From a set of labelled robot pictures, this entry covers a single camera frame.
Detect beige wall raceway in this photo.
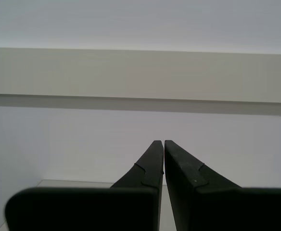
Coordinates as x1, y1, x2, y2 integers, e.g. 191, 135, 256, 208
0, 47, 281, 104

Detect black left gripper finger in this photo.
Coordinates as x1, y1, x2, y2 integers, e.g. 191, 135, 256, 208
4, 140, 165, 231
164, 140, 281, 231

